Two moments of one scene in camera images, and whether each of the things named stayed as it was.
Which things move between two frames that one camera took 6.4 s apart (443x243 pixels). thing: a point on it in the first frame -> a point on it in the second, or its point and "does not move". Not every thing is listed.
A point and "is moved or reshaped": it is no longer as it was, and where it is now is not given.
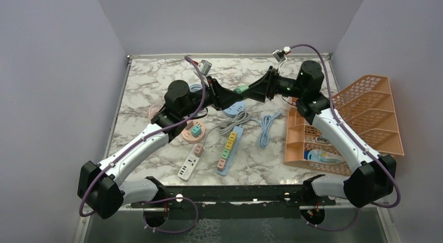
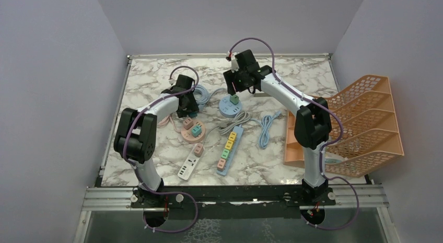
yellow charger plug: (232, 136) does not move
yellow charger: (229, 145) does not move
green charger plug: (241, 89) is moved or reshaped
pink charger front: (221, 164) does not move
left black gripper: (221, 97) -> (192, 107)
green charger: (225, 154) does not move
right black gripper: (266, 86) -> (232, 88)
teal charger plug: (196, 130) does not move
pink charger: (199, 149) does not move
